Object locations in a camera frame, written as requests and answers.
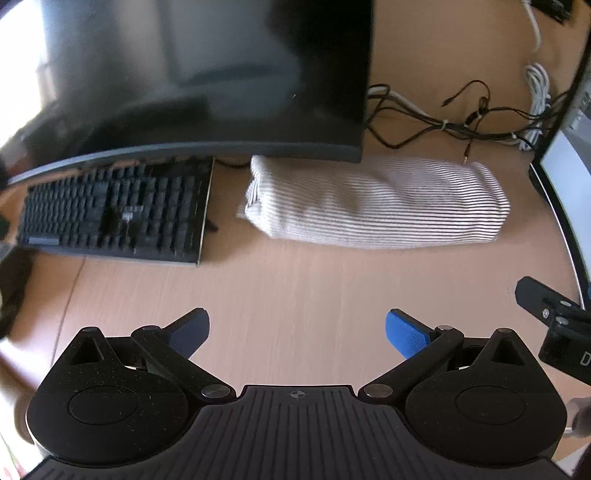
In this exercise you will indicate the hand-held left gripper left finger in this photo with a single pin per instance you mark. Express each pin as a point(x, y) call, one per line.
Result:
point(187, 334)

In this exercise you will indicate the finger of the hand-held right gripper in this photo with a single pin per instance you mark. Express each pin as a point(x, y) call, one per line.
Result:
point(535, 293)

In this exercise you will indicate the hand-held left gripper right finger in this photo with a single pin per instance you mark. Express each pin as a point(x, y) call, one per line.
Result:
point(406, 334)

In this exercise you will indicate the striped white sweater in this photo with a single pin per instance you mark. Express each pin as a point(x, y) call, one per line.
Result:
point(369, 207)

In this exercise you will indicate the flat monitor with lit screen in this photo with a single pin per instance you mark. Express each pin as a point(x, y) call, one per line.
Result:
point(565, 184)

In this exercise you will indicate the black keyboard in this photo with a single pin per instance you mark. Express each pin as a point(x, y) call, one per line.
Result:
point(115, 212)

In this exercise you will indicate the black curved monitor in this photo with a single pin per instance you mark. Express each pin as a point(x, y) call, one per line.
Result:
point(184, 78)

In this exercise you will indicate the black power strip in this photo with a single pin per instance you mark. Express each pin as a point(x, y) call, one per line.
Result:
point(554, 7)

